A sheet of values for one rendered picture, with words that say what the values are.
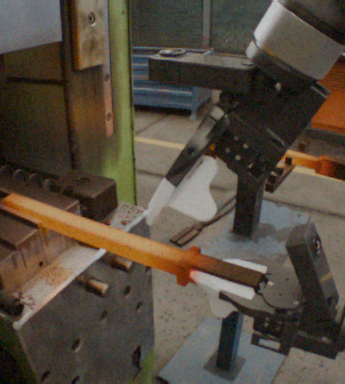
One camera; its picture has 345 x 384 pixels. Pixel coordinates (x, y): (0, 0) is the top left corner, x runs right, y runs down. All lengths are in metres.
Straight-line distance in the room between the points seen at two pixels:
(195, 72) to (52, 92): 0.54
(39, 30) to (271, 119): 0.36
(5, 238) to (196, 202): 0.35
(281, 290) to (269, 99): 0.23
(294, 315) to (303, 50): 0.29
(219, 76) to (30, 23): 0.30
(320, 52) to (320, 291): 0.25
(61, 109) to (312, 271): 0.64
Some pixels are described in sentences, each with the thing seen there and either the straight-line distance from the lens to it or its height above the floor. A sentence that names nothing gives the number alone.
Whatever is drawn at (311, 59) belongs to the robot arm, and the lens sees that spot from 0.32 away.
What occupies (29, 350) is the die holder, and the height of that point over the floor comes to 0.85.
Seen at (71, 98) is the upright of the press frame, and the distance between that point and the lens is 0.84.
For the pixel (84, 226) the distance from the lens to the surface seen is 0.58.
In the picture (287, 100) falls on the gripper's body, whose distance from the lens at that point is 0.35.
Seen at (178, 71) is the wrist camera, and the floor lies 1.26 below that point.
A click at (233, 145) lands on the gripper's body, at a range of 0.37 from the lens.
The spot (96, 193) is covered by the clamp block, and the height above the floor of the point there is 0.98.
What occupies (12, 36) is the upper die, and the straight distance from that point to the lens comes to 0.54.
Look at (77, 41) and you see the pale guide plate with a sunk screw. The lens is 0.81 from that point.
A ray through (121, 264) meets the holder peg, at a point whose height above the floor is 0.88.
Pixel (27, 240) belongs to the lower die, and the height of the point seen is 0.98.
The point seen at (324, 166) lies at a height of 0.95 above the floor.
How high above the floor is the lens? 1.33
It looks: 29 degrees down
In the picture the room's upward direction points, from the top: straight up
